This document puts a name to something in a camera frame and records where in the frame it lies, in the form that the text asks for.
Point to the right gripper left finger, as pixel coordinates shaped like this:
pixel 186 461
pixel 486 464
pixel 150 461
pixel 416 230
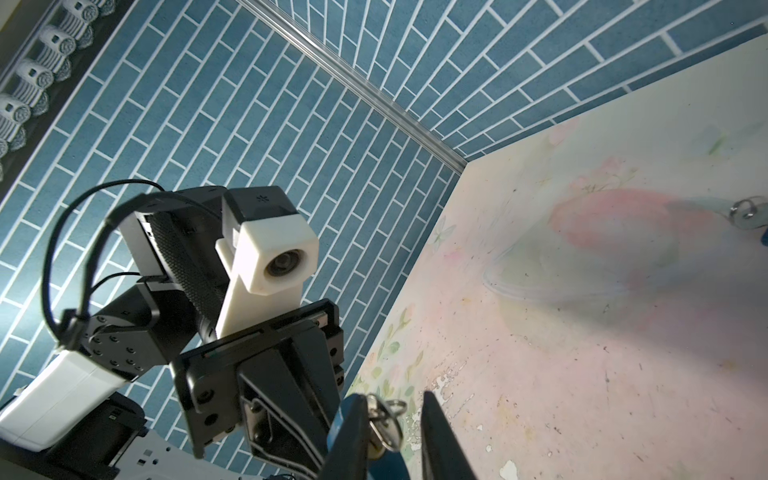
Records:
pixel 348 441

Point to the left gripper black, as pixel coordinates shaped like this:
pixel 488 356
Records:
pixel 278 381

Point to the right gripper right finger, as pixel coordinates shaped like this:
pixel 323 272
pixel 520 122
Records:
pixel 442 456

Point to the blue padlock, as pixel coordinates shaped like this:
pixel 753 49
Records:
pixel 386 438
pixel 750 214

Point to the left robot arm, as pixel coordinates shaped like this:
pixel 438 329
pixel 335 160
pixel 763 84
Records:
pixel 190 326

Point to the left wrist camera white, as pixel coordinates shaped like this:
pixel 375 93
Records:
pixel 268 250

